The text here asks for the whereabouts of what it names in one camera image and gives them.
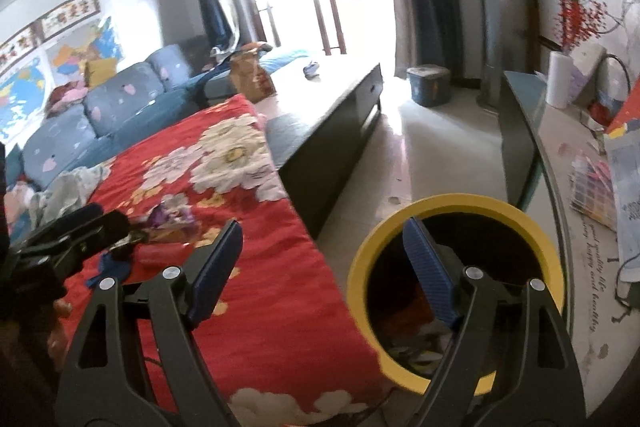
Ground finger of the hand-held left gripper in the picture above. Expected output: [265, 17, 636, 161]
[30, 203, 104, 238]
[70, 210, 132, 258]

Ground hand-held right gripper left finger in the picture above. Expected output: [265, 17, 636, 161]
[54, 218, 245, 427]

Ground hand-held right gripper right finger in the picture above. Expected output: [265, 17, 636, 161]
[401, 216, 586, 427]

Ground blue wrapper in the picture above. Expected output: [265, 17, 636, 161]
[84, 252, 137, 290]

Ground red wrapper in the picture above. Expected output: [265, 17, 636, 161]
[137, 244, 201, 269]

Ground purple gold wrapper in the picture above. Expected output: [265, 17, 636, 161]
[129, 197, 203, 244]

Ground yellow trash bin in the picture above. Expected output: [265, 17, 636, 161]
[346, 193, 567, 397]

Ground person's left hand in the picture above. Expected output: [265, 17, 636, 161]
[49, 298, 73, 360]

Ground light green cloth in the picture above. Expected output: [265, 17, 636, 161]
[29, 164, 111, 228]

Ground orange wrapper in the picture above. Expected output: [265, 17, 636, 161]
[397, 292, 441, 333]

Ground orange pink plush toy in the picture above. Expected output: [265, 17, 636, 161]
[7, 182, 38, 228]

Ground red floral blanket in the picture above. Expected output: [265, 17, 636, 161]
[45, 94, 396, 427]

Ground red pink clothes pile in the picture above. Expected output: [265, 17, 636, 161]
[45, 82, 91, 120]

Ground blue patterned sofa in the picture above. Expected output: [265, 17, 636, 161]
[12, 44, 313, 188]

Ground world map poster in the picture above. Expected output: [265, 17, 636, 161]
[0, 57, 51, 140]

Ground yellow pillow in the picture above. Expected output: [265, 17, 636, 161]
[85, 58, 118, 90]

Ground dark wooden coffee table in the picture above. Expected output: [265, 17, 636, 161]
[257, 59, 385, 240]

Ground country map poster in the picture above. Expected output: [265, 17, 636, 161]
[50, 17, 123, 78]

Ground blue storage box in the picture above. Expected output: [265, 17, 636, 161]
[406, 64, 451, 108]

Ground pastel colour cards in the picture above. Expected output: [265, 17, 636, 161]
[570, 150, 618, 230]

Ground glass topped television stand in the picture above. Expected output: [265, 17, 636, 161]
[497, 71, 640, 413]

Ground brown paper bag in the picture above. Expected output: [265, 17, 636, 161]
[229, 52, 277, 104]

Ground silver standing air conditioner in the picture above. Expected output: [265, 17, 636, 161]
[470, 0, 508, 114]

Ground white blue printed paper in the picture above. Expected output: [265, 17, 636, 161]
[602, 134, 640, 288]

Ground white vase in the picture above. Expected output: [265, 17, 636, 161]
[545, 51, 581, 110]

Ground red picture book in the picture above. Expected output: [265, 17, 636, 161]
[602, 89, 640, 138]

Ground white lavender card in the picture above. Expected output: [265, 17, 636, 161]
[570, 42, 608, 105]

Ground calligraphy wall poster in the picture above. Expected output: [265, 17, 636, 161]
[0, 19, 43, 72]
[40, 0, 101, 42]

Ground thin black cable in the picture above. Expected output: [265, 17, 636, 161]
[612, 252, 640, 325]

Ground black looped cable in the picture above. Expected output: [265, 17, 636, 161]
[597, 54, 632, 118]

